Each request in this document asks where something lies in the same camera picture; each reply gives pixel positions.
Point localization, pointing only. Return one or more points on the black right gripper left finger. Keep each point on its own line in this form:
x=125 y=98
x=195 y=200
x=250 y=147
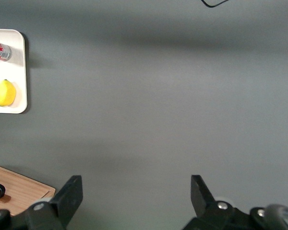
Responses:
x=67 y=198

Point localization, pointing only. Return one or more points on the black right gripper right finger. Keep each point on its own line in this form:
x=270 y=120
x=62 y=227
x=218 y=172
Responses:
x=202 y=201

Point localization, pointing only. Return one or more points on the cream plastic tray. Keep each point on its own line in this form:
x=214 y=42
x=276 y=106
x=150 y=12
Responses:
x=4 y=69

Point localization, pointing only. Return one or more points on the wooden drawer cabinet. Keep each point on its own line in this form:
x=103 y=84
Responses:
x=26 y=191

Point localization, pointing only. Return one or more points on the wooden drawer front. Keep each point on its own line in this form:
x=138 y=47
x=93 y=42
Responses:
x=24 y=194

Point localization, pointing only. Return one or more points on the yellow lemon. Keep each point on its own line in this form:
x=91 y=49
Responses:
x=3 y=93

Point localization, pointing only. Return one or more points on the red soda can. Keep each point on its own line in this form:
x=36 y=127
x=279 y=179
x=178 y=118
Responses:
x=0 y=50

